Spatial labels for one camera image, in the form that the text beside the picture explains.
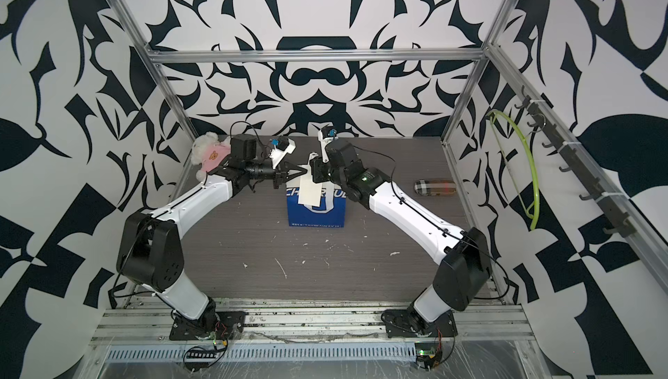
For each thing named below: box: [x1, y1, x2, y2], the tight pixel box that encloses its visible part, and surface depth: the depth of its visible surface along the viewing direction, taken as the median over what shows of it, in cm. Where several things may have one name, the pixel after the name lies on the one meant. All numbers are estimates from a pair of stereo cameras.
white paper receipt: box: [298, 175, 323, 208], surface depth 84 cm
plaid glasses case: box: [414, 179, 457, 196], surface depth 104 cm
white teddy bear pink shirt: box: [191, 131, 232, 182], surface depth 107 cm
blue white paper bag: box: [285, 181, 348, 228], surface depth 86 cm
